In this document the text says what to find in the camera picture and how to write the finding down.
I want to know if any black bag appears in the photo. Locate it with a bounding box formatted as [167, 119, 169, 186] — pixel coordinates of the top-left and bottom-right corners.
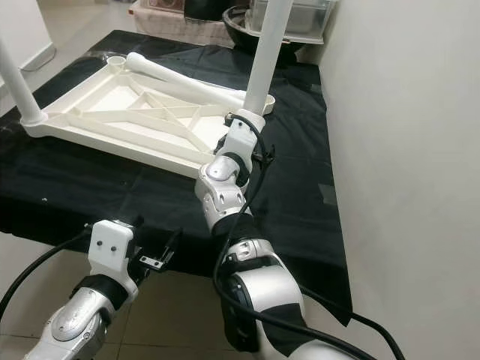
[182, 0, 242, 21]

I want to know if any black wall cable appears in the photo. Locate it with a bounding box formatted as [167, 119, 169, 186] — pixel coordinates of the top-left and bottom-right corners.
[19, 43, 59, 74]

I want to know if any black tablecloth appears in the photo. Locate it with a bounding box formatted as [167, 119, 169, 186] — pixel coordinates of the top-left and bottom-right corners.
[0, 30, 355, 328]

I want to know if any white plastic children table top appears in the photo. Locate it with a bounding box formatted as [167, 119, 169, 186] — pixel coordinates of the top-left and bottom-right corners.
[21, 52, 277, 179]

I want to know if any flat clear tape patch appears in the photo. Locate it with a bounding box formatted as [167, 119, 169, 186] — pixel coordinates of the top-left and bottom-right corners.
[317, 183, 340, 209]

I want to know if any clear plastic storage bin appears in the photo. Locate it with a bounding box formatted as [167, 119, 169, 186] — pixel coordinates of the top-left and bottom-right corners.
[242, 0, 336, 41]

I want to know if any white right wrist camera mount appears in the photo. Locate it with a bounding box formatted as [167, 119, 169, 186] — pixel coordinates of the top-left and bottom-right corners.
[223, 111, 262, 164]

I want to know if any white plastic table leg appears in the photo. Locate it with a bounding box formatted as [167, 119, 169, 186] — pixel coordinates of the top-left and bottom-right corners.
[125, 51, 248, 107]
[240, 0, 294, 118]
[0, 37, 50, 127]

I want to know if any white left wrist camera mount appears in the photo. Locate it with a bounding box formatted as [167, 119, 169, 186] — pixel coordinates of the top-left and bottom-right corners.
[88, 219, 141, 291]

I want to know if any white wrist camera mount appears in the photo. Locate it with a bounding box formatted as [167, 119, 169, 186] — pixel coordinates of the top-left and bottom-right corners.
[223, 111, 262, 164]
[88, 219, 141, 291]

